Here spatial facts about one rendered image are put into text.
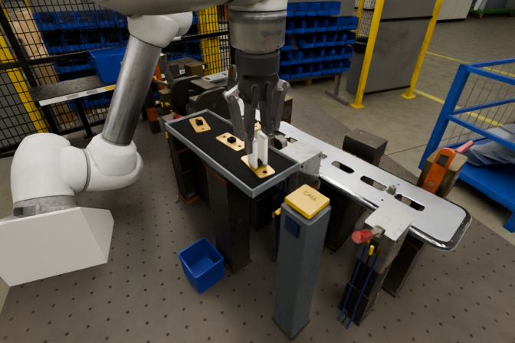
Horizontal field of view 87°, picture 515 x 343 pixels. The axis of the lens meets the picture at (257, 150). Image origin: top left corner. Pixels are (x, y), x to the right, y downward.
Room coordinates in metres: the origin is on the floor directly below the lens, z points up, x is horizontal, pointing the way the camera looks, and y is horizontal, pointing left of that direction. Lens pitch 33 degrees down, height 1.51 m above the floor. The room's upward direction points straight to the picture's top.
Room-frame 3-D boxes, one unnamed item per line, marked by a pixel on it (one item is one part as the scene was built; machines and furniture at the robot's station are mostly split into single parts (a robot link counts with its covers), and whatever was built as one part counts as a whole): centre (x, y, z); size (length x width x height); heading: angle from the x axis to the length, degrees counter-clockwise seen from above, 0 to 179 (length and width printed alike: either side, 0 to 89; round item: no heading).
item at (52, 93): (1.50, 0.73, 1.01); 0.90 x 0.22 x 0.03; 132
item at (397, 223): (0.40, -0.27, 0.88); 0.12 x 0.07 x 0.36; 132
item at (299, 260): (0.37, -0.09, 0.92); 0.08 x 0.08 x 0.44; 42
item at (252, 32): (0.47, 0.00, 1.43); 0.09 x 0.09 x 0.06
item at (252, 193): (0.56, 0.08, 1.16); 0.37 x 0.14 x 0.02; 42
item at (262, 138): (0.47, -0.01, 1.20); 0.03 x 0.01 x 0.07; 31
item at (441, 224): (0.95, -0.04, 1.00); 1.38 x 0.22 x 0.02; 42
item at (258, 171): (0.47, 0.00, 1.17); 0.08 x 0.04 x 0.01; 31
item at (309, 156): (0.59, -0.10, 0.90); 0.13 x 0.08 x 0.41; 132
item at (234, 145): (0.56, 0.06, 1.17); 0.08 x 0.04 x 0.01; 43
